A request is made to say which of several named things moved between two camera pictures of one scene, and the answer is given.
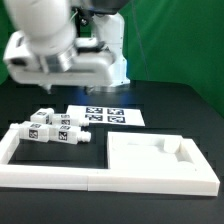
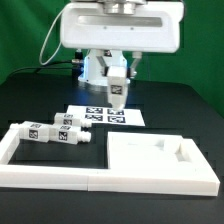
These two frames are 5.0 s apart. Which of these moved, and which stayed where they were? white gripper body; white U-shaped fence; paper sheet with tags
Moved: white gripper body
Stayed: white U-shaped fence; paper sheet with tags
